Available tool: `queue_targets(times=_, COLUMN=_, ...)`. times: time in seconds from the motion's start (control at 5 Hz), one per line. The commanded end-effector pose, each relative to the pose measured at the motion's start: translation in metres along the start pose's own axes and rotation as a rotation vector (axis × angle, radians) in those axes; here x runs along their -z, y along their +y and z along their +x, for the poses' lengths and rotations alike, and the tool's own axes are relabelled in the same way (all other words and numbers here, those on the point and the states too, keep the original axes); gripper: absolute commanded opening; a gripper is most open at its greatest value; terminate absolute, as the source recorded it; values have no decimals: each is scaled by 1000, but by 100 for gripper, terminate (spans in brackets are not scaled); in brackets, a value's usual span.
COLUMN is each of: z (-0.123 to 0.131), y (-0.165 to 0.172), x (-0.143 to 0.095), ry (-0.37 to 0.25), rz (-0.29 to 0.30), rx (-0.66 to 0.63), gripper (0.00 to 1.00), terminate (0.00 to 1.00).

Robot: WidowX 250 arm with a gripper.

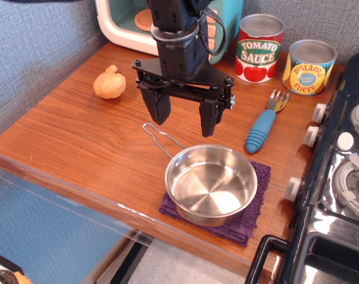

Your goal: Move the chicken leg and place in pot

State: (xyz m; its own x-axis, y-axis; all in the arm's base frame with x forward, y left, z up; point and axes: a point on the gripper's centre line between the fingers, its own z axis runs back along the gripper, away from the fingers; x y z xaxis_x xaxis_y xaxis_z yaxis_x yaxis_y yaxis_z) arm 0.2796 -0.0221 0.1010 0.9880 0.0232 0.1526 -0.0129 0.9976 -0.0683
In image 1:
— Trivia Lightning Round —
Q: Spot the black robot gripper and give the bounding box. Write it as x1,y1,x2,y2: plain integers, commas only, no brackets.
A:
132,22,235,137

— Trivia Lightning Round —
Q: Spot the orange toy chicken leg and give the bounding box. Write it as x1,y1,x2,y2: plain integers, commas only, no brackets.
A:
93,64,127,99

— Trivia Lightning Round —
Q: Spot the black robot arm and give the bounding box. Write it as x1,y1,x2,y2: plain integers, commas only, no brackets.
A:
132,1,235,137

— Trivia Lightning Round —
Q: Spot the stainless steel pot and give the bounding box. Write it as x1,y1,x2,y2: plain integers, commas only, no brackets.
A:
142,122,258,228

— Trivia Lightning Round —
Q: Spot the toy microwave oven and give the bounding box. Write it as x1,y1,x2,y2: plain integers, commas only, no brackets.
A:
95,1,244,64

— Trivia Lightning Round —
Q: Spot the tomato sauce can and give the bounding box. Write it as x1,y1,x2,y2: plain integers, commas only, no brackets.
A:
235,14,284,83

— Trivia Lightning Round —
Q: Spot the white stove knob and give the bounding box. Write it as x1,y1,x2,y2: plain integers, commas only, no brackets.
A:
284,177,302,202
303,126,319,148
312,104,327,124

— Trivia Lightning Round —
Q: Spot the pineapple slices can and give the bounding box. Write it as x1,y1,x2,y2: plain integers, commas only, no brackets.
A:
282,39,337,96

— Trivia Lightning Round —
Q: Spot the purple cloth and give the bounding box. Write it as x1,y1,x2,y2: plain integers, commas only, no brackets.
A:
159,160,272,247

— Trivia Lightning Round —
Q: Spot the black toy stove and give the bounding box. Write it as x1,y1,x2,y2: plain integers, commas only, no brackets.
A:
246,53,359,283

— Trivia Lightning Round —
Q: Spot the blue handled fork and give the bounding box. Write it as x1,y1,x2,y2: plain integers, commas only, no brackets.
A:
245,89,290,154

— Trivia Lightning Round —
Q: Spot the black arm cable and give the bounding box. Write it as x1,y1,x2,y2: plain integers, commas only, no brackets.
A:
196,7,227,57

